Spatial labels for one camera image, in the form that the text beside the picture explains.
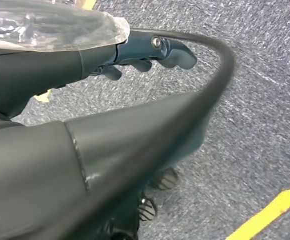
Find black ribbed robot foot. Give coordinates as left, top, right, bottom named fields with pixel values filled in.
left=148, top=167, right=180, bottom=192
left=137, top=197, right=158, bottom=223

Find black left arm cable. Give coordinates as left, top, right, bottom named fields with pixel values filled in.
left=0, top=28, right=236, bottom=240

